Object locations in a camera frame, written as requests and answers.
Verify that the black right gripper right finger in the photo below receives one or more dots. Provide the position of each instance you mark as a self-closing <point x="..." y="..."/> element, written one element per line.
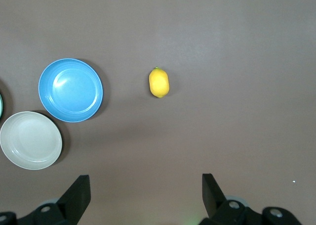
<point x="217" y="207"/>

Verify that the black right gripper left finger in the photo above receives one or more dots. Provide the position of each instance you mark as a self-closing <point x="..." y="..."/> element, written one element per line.
<point x="69" y="205"/>

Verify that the yellow lemon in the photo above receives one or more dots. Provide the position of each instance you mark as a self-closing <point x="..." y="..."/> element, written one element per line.
<point x="159" y="82"/>

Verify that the beige plate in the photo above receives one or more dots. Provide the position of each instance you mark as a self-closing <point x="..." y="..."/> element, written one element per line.
<point x="29" y="141"/>

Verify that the blue plate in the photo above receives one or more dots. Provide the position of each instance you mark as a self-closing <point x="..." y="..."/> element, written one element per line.
<point x="71" y="91"/>

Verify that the light green plate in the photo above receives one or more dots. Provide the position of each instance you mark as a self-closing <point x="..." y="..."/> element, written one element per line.
<point x="1" y="105"/>

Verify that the brown table cover sheet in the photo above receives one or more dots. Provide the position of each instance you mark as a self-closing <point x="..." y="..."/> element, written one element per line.
<point x="222" y="61"/>

